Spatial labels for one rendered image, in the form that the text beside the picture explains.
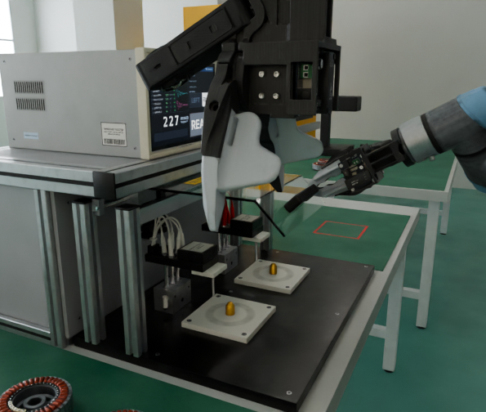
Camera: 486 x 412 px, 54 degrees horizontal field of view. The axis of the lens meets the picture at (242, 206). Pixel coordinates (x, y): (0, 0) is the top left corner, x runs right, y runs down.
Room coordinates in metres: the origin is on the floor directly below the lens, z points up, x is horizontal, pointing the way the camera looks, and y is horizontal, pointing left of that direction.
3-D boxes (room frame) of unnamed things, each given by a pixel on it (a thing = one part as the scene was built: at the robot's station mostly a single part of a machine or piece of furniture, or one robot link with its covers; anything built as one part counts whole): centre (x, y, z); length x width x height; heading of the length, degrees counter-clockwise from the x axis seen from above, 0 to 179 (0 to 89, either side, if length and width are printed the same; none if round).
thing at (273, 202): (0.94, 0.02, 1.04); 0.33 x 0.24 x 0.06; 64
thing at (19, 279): (0.91, 0.48, 0.91); 0.28 x 0.03 x 0.32; 64
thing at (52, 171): (1.17, 0.26, 1.09); 0.68 x 0.44 x 0.05; 154
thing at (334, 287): (1.03, -0.01, 0.76); 0.64 x 0.47 x 0.02; 154
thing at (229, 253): (1.20, 0.05, 0.80); 0.07 x 0.05 x 0.06; 154
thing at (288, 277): (1.14, -0.08, 0.78); 0.15 x 0.15 x 0.01; 64
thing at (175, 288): (0.98, 0.16, 0.80); 0.07 x 0.05 x 0.06; 154
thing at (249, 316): (0.92, 0.03, 0.78); 0.15 x 0.15 x 0.01; 64
